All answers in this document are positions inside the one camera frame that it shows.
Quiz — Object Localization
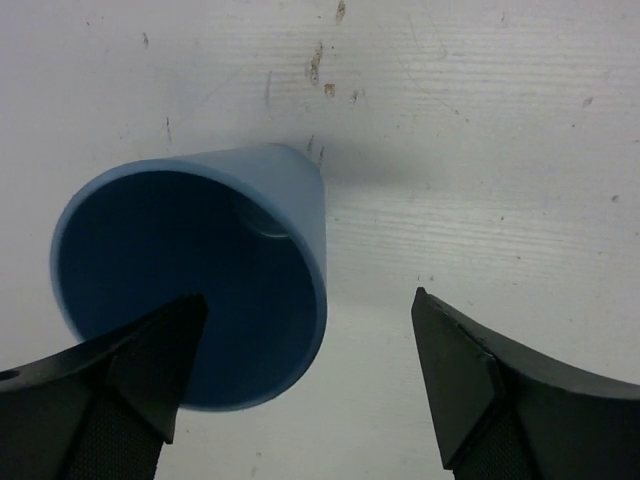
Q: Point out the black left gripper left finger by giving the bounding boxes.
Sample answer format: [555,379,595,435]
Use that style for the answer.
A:
[1,294,208,479]

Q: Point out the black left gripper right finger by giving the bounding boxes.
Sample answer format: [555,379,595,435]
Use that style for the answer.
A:
[411,288,639,479]

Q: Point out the light blue plastic cup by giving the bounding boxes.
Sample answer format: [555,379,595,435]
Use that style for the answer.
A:
[50,144,328,411]

